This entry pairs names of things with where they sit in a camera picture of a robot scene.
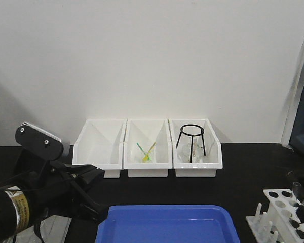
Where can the grey metal tray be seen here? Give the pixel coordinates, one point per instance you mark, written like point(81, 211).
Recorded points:
point(52, 229)

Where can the middle white storage bin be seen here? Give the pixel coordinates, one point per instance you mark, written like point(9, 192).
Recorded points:
point(146, 132)

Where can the white test tube rack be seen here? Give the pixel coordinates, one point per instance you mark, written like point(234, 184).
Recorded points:
point(279, 223)

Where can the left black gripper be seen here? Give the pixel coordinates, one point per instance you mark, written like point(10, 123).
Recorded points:
point(61, 189)

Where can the blue plastic tray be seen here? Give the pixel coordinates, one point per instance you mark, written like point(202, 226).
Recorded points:
point(167, 223)

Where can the clear glass flask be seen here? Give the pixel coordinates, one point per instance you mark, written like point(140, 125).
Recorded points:
point(192, 154)

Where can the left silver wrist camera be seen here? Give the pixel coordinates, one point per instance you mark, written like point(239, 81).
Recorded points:
point(41, 142)

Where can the yellow green sticks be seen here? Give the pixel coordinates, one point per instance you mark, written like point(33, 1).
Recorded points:
point(148, 155)

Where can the right white storage bin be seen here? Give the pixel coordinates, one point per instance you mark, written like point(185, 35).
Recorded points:
point(209, 164)

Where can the left white storage bin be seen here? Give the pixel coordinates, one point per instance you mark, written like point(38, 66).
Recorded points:
point(101, 143)

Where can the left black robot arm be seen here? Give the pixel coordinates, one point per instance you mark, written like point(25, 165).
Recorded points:
point(14, 211)

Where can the clear glass test tube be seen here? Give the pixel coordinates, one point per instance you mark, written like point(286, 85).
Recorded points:
point(298, 191)

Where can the white storage bin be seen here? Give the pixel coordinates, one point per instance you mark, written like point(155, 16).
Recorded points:
point(101, 143)
point(146, 132)
point(209, 164)

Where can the black wire tripod stand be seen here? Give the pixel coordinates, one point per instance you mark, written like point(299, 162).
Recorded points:
point(194, 133)

